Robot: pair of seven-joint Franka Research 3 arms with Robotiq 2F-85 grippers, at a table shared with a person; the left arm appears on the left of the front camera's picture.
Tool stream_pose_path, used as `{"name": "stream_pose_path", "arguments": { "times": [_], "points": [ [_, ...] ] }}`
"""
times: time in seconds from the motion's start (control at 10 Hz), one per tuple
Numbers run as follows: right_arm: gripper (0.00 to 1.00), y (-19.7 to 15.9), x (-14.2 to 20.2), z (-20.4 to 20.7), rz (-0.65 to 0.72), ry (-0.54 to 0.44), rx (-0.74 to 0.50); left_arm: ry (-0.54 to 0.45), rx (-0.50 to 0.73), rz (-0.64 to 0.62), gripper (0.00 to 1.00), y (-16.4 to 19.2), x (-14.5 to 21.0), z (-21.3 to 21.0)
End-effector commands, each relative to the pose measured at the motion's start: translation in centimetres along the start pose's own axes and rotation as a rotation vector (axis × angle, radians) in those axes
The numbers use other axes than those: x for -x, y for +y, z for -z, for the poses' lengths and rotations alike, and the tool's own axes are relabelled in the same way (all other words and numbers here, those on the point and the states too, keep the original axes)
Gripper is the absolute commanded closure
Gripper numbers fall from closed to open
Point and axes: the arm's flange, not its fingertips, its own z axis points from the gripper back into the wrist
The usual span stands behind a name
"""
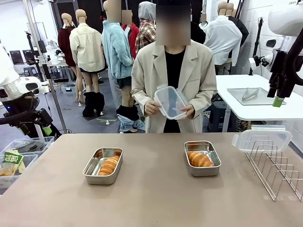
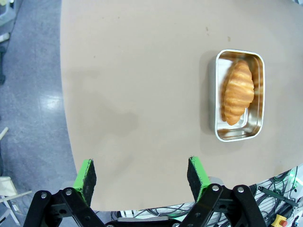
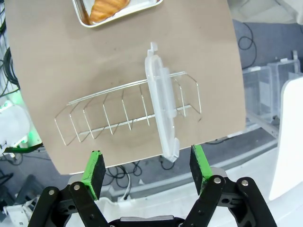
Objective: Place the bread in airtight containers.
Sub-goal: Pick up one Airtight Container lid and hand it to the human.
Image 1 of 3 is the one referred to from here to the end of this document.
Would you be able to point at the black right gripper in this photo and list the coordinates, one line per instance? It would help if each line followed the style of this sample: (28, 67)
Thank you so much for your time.
(280, 71)

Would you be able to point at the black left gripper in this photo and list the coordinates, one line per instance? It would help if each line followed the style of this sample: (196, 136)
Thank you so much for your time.
(42, 117)

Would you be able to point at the stainless steel tongs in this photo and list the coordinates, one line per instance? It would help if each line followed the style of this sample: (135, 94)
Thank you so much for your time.
(249, 94)

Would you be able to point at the perforated steel baking tray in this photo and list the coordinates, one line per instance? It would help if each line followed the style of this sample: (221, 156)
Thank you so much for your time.
(236, 95)

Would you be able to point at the rectangular stainless steel container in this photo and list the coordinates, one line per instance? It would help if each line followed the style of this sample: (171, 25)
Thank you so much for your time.
(203, 171)
(93, 163)

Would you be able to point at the golden brown croissant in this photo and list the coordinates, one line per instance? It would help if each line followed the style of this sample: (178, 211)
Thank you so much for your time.
(109, 165)
(200, 159)

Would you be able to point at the clear plastic container lid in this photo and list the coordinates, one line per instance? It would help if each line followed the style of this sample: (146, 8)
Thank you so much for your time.
(262, 138)
(170, 101)

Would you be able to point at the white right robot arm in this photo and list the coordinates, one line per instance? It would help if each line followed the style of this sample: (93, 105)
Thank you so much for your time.
(286, 19)

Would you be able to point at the person's left forearm beige sleeve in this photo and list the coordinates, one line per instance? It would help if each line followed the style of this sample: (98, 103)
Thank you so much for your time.
(203, 102)

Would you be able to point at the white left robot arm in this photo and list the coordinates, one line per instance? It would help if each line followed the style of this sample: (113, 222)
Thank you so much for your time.
(14, 88)

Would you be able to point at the person's right forearm beige sleeve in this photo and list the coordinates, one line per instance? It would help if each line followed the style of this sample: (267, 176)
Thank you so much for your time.
(139, 97)

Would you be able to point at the person's left hand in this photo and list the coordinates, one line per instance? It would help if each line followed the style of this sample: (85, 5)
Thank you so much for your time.
(188, 113)

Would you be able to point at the person's right hand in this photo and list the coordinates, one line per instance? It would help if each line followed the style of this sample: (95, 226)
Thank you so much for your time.
(151, 108)

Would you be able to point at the clear plastic bin with utensils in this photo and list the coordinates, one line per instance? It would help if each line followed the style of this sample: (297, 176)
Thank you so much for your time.
(40, 144)

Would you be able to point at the white side table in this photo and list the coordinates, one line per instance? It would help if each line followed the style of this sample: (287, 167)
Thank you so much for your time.
(255, 111)

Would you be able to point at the clear plastic bin with snacks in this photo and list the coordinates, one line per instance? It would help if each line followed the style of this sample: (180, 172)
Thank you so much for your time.
(29, 163)

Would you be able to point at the slanted metal pole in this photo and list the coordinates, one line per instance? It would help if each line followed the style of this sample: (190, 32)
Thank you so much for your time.
(55, 94)

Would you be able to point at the green snack bag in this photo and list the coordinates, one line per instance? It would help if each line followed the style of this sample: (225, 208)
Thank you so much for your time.
(11, 159)

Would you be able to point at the white work table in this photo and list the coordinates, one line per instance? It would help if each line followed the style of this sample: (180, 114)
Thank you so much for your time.
(43, 84)

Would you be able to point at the clear floor storage box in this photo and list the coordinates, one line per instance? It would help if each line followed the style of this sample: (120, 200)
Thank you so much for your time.
(68, 88)

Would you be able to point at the tall black tripod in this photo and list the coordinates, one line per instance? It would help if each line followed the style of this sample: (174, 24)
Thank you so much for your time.
(256, 47)

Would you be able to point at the grey plastic stool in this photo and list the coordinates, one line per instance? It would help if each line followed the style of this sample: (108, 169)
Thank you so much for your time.
(30, 72)

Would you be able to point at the mannequin in black jacket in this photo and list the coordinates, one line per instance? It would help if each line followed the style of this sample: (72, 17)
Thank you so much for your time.
(241, 28)

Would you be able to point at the mannequin in white shirt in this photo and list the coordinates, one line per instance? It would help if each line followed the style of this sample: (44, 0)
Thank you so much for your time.
(222, 37)

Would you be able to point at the mannequin in dark red sweater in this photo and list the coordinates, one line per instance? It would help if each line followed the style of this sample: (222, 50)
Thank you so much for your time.
(65, 45)

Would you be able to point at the mannequin in cream jacket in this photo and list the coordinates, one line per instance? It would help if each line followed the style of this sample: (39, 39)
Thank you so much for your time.
(86, 49)

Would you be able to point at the mannequin in black top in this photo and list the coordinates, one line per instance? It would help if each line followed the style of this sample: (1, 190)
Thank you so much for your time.
(197, 33)

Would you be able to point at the person in beige coat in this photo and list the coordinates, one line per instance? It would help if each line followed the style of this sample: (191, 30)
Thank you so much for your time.
(175, 68)

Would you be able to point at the mannequin in blue fleece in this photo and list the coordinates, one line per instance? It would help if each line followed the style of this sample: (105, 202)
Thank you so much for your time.
(116, 52)

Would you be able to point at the mannequin in red jacket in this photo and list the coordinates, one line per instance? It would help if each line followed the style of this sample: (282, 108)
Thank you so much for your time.
(132, 35)

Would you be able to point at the mannequin in plaid shirt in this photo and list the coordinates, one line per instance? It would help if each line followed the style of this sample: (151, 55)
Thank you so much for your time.
(144, 33)

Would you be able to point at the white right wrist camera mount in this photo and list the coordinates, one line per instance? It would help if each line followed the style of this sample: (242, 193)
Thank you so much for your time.
(256, 60)

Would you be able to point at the black camera stand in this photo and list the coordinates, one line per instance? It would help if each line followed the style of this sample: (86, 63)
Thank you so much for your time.
(32, 47)

